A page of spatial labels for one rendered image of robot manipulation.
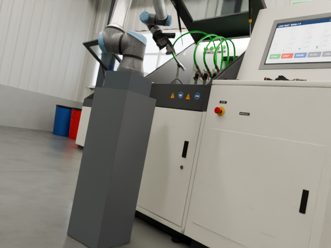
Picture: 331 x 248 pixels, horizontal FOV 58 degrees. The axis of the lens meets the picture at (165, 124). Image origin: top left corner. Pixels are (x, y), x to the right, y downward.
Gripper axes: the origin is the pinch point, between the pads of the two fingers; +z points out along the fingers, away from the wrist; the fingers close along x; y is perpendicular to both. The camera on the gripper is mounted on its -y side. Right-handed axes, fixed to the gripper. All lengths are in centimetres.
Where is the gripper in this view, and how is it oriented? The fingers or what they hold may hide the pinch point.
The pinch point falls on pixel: (175, 53)
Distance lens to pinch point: 223.9
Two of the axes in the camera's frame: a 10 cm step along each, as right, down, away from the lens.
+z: 5.6, 8.2, -0.9
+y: -8.1, 5.3, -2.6
